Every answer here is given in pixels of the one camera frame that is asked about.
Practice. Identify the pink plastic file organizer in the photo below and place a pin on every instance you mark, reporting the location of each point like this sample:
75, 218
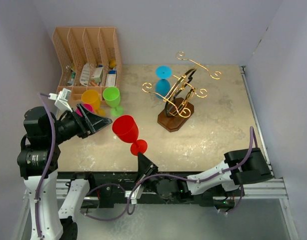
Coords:
86, 56

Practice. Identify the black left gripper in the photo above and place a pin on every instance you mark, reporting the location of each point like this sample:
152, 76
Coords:
89, 122

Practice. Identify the green wine glass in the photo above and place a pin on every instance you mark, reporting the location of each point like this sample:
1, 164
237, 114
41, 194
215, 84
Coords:
112, 97

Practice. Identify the red wine glass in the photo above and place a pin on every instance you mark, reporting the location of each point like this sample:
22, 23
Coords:
126, 129

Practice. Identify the yellow object in organizer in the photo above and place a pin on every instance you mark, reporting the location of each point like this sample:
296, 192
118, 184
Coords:
112, 64

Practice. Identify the magenta wine glass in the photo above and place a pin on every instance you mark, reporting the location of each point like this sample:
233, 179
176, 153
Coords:
87, 107

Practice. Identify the white red box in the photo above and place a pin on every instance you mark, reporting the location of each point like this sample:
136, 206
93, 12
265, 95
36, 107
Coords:
97, 75

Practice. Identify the white ribbed bottle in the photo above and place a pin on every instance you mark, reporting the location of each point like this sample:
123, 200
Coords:
85, 75

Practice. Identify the yellow wine glass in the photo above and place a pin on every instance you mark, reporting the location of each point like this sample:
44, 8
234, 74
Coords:
92, 98

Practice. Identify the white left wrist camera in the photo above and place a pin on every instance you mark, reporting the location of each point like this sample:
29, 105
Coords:
61, 99

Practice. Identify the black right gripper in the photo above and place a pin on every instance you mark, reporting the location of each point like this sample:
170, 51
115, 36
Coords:
146, 167

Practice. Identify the blue wine glass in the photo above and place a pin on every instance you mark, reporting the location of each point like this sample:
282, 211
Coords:
163, 86

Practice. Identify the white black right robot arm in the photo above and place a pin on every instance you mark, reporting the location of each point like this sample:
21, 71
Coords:
239, 167

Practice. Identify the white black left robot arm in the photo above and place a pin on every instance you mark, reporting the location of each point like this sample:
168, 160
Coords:
38, 165

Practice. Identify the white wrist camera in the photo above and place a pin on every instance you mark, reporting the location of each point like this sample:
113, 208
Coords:
134, 196
61, 99

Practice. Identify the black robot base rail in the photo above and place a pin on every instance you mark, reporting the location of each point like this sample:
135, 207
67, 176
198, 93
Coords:
168, 190

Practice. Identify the white blue box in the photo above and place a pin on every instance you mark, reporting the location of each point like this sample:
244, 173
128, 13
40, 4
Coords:
111, 78

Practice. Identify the gold wire wine glass rack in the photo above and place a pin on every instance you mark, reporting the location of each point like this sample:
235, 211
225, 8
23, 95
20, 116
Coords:
177, 109

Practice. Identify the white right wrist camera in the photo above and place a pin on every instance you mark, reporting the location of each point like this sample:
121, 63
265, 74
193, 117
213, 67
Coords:
134, 196

